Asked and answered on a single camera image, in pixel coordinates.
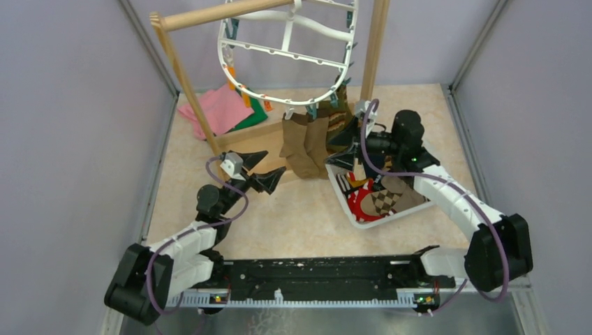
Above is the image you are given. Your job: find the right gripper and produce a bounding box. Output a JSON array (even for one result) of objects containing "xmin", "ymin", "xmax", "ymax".
[{"xmin": 324, "ymin": 115, "xmax": 403, "ymax": 172}]

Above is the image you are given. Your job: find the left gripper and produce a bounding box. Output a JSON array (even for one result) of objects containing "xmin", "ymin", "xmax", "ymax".
[{"xmin": 219, "ymin": 151, "xmax": 286, "ymax": 216}]

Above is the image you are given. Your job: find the tan ribbed sock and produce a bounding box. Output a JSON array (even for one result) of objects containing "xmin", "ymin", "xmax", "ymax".
[
  {"xmin": 304, "ymin": 115, "xmax": 329, "ymax": 179},
  {"xmin": 279, "ymin": 114, "xmax": 319, "ymax": 179}
]

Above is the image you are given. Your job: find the olive striped sock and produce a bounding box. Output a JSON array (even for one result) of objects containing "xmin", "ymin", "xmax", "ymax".
[{"xmin": 326, "ymin": 84, "xmax": 353, "ymax": 154}]

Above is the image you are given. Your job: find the white oval clip hanger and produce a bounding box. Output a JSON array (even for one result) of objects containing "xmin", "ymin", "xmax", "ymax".
[{"xmin": 217, "ymin": 1, "xmax": 359, "ymax": 118}]

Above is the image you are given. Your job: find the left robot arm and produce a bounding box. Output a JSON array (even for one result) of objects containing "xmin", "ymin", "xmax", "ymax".
[{"xmin": 103, "ymin": 150, "xmax": 287, "ymax": 325}]

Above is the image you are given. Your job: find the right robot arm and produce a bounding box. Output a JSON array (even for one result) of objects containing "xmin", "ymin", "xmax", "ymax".
[{"xmin": 327, "ymin": 109, "xmax": 533, "ymax": 292}]

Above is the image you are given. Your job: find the wooden hanger rack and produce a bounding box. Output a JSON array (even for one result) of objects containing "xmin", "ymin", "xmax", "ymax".
[{"xmin": 149, "ymin": 0, "xmax": 392, "ymax": 186}]

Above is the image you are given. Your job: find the white plastic laundry basket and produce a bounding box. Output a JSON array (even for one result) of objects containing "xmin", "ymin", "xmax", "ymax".
[{"xmin": 325, "ymin": 143, "xmax": 434, "ymax": 229}]

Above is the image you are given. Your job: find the red white striped sock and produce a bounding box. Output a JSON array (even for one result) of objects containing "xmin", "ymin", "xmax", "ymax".
[{"xmin": 346, "ymin": 172, "xmax": 384, "ymax": 223}]

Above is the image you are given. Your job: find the green cloth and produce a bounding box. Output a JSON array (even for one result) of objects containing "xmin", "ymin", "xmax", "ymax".
[{"xmin": 230, "ymin": 89, "xmax": 268, "ymax": 132}]

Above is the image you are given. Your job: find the argyle brown sock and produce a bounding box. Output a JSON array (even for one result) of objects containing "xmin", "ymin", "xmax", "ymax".
[{"xmin": 360, "ymin": 189, "xmax": 402, "ymax": 217}]

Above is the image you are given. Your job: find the pink cloth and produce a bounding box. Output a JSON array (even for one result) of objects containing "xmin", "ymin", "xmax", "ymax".
[{"xmin": 198, "ymin": 84, "xmax": 254, "ymax": 135}]

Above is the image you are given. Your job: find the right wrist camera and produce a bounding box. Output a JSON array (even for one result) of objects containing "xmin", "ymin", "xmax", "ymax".
[{"xmin": 353, "ymin": 100, "xmax": 378, "ymax": 123}]

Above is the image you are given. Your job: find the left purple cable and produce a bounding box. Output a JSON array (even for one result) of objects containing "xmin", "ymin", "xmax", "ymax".
[{"xmin": 145, "ymin": 156, "xmax": 251, "ymax": 317}]

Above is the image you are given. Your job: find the purple cable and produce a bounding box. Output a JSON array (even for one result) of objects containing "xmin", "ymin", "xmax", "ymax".
[
  {"xmin": 145, "ymin": 156, "xmax": 251, "ymax": 317},
  {"xmin": 360, "ymin": 98, "xmax": 511, "ymax": 315}
]

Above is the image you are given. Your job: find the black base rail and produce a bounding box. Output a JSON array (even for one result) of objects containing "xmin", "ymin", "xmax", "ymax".
[{"xmin": 194, "ymin": 252, "xmax": 457, "ymax": 313}]

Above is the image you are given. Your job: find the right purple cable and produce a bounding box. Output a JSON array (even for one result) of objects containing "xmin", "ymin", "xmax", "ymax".
[{"xmin": 360, "ymin": 98, "xmax": 511, "ymax": 315}]

